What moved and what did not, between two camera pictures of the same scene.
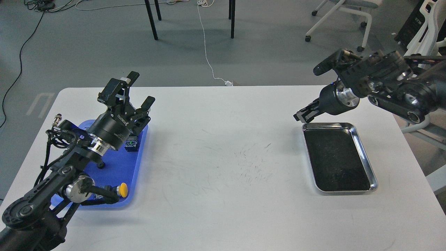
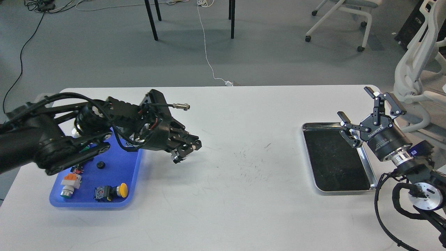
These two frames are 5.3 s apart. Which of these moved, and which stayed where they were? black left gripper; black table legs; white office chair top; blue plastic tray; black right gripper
Moved: black right gripper; black left gripper
Stayed: blue plastic tray; white office chair top; black table legs
